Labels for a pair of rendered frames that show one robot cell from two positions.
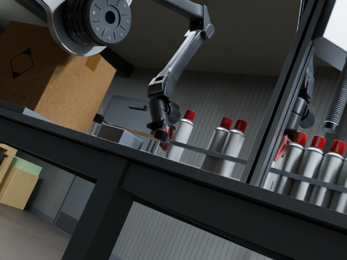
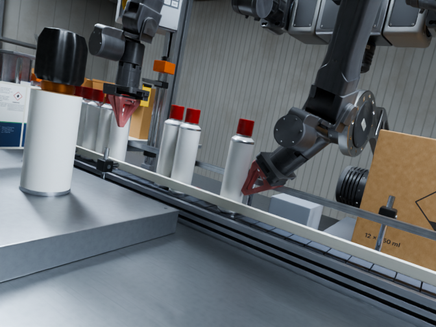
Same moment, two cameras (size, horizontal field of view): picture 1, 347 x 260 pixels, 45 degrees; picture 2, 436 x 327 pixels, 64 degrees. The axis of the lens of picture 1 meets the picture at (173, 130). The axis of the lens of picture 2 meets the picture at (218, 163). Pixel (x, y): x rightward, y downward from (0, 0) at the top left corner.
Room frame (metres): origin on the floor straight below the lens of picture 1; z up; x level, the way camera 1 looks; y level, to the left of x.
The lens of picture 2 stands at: (2.12, -0.16, 1.09)
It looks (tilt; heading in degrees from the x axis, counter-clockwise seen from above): 8 degrees down; 173
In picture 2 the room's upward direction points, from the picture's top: 11 degrees clockwise
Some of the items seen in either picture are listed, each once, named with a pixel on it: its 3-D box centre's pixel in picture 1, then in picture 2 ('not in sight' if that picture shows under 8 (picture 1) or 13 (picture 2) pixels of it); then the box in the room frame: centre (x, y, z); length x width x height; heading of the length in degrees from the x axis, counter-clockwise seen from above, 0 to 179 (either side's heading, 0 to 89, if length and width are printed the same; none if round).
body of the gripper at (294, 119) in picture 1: (288, 125); (128, 79); (1.23, -0.31, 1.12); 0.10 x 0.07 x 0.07; 51
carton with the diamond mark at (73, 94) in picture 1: (46, 80); (434, 199); (1.37, 0.45, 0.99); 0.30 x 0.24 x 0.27; 59
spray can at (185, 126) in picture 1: (179, 139); (237, 166); (1.38, -0.03, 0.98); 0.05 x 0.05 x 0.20
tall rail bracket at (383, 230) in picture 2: (96, 131); (380, 237); (1.50, 0.25, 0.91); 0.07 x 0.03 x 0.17; 141
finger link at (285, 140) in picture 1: (276, 146); (126, 109); (1.23, -0.30, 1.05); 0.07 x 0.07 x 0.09; 51
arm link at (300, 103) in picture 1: (295, 108); (129, 53); (1.23, -0.32, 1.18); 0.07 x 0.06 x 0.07; 134
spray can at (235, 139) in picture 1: (230, 151); (170, 146); (1.24, -0.18, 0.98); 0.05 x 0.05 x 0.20
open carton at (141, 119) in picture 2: not in sight; (140, 111); (-0.69, -0.51, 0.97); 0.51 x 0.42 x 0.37; 139
